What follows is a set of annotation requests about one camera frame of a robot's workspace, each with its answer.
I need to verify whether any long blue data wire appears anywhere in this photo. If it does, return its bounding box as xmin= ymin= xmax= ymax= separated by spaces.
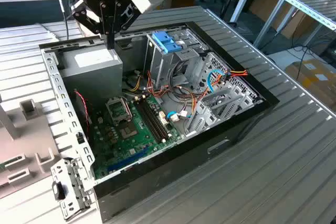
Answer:
xmin=207 ymin=69 xmax=227 ymax=94

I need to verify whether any green motherboard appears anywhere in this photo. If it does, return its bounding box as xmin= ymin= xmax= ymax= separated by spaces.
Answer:
xmin=89 ymin=94 xmax=184 ymax=180

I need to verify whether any grey metal slot retainer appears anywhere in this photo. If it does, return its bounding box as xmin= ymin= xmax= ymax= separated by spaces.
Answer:
xmin=49 ymin=157 xmax=97 ymax=221

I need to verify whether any orange yellow wire bundle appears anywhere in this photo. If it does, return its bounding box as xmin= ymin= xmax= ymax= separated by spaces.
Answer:
xmin=123 ymin=69 xmax=211 ymax=114

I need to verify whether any large brown cardboard box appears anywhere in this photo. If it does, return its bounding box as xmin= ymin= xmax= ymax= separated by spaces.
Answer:
xmin=248 ymin=0 xmax=316 ymax=40

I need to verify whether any black plastic latch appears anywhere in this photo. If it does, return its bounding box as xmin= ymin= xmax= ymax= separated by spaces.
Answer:
xmin=51 ymin=181 xmax=66 ymax=200

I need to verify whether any black open PC case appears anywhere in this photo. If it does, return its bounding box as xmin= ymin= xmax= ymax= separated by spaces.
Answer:
xmin=38 ymin=20 xmax=280 ymax=223

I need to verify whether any black case fan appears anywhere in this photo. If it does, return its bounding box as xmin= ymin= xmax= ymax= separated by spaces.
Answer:
xmin=70 ymin=89 xmax=96 ymax=146

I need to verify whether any black RAM slot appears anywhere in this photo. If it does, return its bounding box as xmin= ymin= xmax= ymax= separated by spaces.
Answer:
xmin=141 ymin=96 xmax=166 ymax=142
xmin=135 ymin=97 xmax=161 ymax=143
xmin=138 ymin=97 xmax=164 ymax=143
xmin=143 ymin=95 xmax=169 ymax=141

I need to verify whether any short blue data wire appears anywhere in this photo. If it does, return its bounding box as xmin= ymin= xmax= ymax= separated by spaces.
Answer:
xmin=166 ymin=111 xmax=190 ymax=123

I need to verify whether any green RAM stick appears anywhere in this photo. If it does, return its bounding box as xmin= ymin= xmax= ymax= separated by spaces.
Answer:
xmin=0 ymin=156 xmax=22 ymax=170

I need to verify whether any metal socket cover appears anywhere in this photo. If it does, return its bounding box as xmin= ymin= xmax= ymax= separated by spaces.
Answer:
xmin=104 ymin=97 xmax=133 ymax=125

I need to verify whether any blue expansion slot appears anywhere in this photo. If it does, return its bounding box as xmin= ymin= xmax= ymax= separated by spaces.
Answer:
xmin=106 ymin=146 xmax=152 ymax=174

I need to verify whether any red yellow power wire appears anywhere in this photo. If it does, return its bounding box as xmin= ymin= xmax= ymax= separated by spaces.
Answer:
xmin=209 ymin=68 xmax=249 ymax=88

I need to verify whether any grey optical drive cage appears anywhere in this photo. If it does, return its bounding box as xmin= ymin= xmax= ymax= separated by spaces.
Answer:
xmin=143 ymin=28 xmax=211 ymax=91

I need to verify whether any white board connector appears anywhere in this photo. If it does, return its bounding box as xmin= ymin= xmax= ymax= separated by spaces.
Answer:
xmin=158 ymin=111 xmax=169 ymax=126

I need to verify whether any beige parts rack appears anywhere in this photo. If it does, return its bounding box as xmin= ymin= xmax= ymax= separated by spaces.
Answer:
xmin=0 ymin=95 xmax=64 ymax=201

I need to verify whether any taped cardboard box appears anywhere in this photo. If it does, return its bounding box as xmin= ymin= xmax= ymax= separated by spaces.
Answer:
xmin=285 ymin=58 xmax=336 ymax=109

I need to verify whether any blue drive cage latch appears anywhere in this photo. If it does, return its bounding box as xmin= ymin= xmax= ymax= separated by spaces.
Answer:
xmin=151 ymin=31 xmax=182 ymax=55

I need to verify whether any CPU socket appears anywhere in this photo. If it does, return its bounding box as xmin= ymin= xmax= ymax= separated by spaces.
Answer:
xmin=117 ymin=122 xmax=139 ymax=141

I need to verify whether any red black fan wire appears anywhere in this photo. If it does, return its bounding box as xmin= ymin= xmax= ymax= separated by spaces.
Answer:
xmin=73 ymin=90 xmax=92 ymax=125

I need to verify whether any grey power supply unit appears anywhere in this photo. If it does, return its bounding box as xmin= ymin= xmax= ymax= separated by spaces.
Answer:
xmin=59 ymin=44 xmax=124 ymax=104

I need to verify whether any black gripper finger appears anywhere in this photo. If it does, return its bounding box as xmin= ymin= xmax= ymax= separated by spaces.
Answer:
xmin=109 ymin=1 xmax=140 ymax=50
xmin=71 ymin=1 xmax=111 ymax=50

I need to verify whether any grey metal disk bay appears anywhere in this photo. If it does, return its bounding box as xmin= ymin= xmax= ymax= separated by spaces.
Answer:
xmin=184 ymin=87 xmax=257 ymax=138

